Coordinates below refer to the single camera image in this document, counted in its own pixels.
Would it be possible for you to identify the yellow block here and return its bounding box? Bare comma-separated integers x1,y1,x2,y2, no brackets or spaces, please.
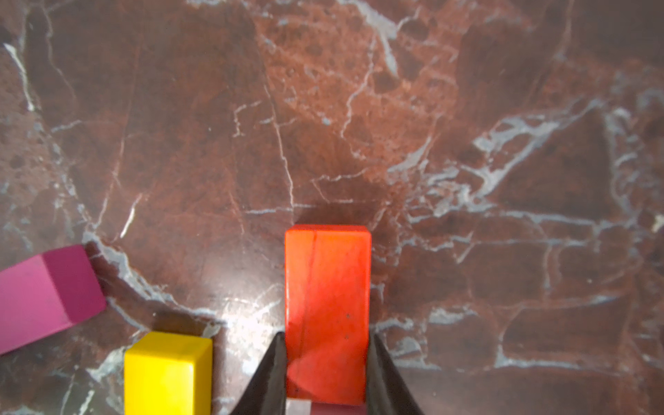
124,331,214,414

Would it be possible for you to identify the magenta block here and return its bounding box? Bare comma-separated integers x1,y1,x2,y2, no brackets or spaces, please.
1,245,107,354

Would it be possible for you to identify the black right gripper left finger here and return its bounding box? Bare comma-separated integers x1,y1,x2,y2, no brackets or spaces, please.
231,332,287,415

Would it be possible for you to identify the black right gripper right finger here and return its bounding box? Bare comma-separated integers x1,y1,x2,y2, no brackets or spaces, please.
366,335,424,415

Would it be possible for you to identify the long red block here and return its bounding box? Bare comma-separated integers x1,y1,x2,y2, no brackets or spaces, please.
285,225,372,406

